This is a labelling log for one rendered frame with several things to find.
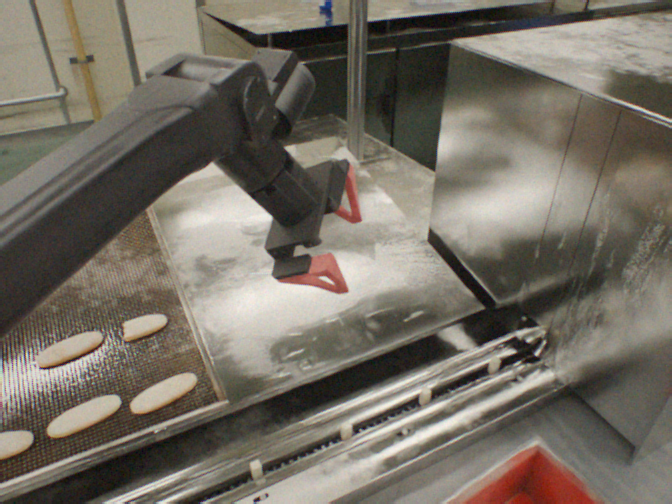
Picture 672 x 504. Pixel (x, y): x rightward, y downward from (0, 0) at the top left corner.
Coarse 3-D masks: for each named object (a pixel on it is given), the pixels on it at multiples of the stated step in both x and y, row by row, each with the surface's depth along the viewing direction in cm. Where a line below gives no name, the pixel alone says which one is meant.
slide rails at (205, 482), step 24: (480, 360) 89; (528, 360) 89; (432, 384) 85; (480, 384) 85; (384, 408) 81; (432, 408) 81; (312, 432) 78; (336, 432) 78; (264, 456) 74; (312, 456) 74; (192, 480) 71; (216, 480) 71; (264, 480) 71
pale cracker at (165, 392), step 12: (168, 384) 77; (180, 384) 78; (192, 384) 78; (144, 396) 76; (156, 396) 76; (168, 396) 76; (180, 396) 77; (132, 408) 75; (144, 408) 75; (156, 408) 75
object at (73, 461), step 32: (96, 288) 91; (160, 288) 92; (32, 320) 85; (96, 320) 86; (192, 320) 87; (32, 352) 81; (128, 352) 82; (160, 352) 83; (0, 384) 76; (32, 384) 77; (64, 384) 77; (96, 384) 78; (0, 416) 73; (32, 416) 73; (160, 416) 75; (192, 416) 74; (64, 448) 71; (96, 448) 71; (0, 480) 67; (32, 480) 67
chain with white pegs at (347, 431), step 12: (492, 360) 87; (516, 360) 91; (492, 372) 88; (456, 384) 86; (420, 396) 82; (432, 396) 85; (408, 408) 83; (384, 420) 81; (348, 432) 76; (360, 432) 79; (324, 444) 77; (300, 456) 76; (252, 468) 71; (276, 468) 74; (240, 480) 72; (216, 492) 71
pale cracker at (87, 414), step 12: (108, 396) 76; (84, 408) 74; (96, 408) 74; (108, 408) 74; (60, 420) 72; (72, 420) 72; (84, 420) 72; (96, 420) 73; (48, 432) 71; (60, 432) 71; (72, 432) 72
